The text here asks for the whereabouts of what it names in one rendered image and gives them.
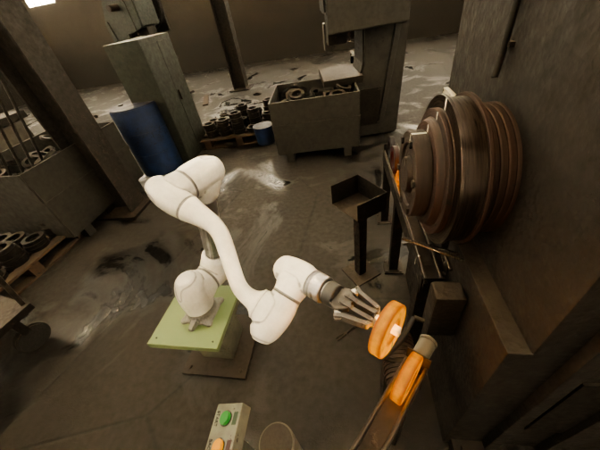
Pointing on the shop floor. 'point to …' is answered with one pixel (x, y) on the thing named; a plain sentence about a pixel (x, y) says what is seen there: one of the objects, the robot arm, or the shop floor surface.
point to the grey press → (369, 55)
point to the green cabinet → (160, 87)
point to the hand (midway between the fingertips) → (387, 325)
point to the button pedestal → (236, 433)
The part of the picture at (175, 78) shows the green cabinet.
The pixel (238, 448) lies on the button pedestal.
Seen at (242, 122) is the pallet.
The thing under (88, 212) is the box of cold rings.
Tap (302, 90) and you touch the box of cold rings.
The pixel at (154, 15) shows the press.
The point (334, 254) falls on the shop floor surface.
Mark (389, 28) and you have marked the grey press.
